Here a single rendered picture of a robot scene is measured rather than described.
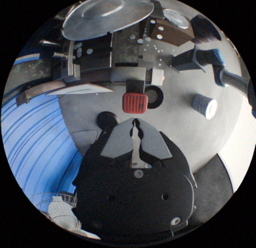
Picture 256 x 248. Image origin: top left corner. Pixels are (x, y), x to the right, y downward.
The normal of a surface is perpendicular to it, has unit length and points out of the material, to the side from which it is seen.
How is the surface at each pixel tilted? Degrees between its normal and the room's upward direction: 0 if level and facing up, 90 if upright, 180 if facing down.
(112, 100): 0
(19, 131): 90
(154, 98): 0
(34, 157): 90
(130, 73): 0
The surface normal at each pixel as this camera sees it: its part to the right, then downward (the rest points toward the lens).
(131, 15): -0.05, 0.51
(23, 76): 1.00, 0.05
